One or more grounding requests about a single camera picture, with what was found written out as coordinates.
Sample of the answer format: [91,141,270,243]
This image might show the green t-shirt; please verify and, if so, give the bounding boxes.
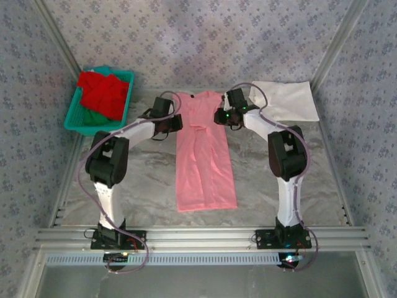
[81,65,122,127]

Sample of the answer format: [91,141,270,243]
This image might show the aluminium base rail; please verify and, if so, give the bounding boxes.
[33,226,372,251]

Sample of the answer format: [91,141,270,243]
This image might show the black controller board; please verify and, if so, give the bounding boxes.
[277,253,303,270]
[103,251,130,271]

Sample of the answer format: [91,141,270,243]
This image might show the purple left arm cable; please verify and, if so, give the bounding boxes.
[76,90,184,274]

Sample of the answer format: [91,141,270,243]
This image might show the pink t-shirt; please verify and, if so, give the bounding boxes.
[172,91,238,214]

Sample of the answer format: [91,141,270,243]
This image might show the aluminium corner post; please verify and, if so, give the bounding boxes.
[310,0,372,91]
[32,0,84,74]

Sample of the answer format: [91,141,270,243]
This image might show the red t-shirt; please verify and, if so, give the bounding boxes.
[76,70,130,121]

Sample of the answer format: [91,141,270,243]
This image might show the aluminium frame leg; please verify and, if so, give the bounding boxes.
[355,250,379,298]
[17,250,47,298]

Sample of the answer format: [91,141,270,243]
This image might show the grey slotted cable duct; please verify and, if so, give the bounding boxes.
[45,251,288,267]

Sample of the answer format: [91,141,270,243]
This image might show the teal plastic basket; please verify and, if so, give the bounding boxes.
[64,66,135,137]

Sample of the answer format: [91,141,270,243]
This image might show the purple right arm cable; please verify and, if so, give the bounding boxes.
[228,82,320,274]

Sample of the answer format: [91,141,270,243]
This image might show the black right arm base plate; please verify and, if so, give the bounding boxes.
[255,228,313,251]

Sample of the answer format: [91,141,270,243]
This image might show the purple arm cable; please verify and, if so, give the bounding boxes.
[76,90,184,274]
[228,82,320,274]

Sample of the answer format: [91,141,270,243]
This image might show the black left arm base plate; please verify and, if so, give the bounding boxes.
[90,229,147,251]

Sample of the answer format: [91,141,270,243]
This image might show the white folded t-shirt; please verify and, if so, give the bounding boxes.
[249,80,320,122]

